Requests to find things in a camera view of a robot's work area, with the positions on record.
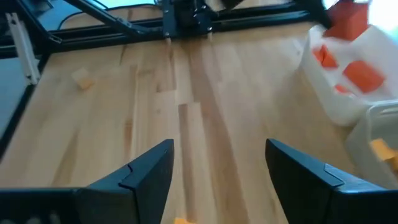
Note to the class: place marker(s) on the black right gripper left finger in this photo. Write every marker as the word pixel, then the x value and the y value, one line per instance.
pixel 140 193

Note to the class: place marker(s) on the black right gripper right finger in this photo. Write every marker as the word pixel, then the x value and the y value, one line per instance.
pixel 311 196

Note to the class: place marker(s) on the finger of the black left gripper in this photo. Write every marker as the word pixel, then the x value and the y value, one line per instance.
pixel 313 13

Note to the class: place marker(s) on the red rectangular block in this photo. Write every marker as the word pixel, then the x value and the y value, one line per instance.
pixel 362 76
pixel 348 18

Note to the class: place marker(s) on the red wedge block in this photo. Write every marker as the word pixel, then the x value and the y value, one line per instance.
pixel 325 57

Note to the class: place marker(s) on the orange rectangular block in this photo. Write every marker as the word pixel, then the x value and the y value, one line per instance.
pixel 383 150
pixel 183 221

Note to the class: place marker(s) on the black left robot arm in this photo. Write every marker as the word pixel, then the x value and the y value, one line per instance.
pixel 186 15

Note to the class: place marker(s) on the grey plastic bin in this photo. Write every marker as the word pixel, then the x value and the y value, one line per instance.
pixel 360 149

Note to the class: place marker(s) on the white plastic bin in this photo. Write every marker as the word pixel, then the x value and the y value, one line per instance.
pixel 326 90

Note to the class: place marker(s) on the small natural wood cube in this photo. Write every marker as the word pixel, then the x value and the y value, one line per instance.
pixel 82 78

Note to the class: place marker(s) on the white metal strip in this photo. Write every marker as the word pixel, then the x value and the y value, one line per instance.
pixel 23 46

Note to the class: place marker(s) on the black aluminium table frame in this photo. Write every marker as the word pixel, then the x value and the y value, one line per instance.
pixel 109 35

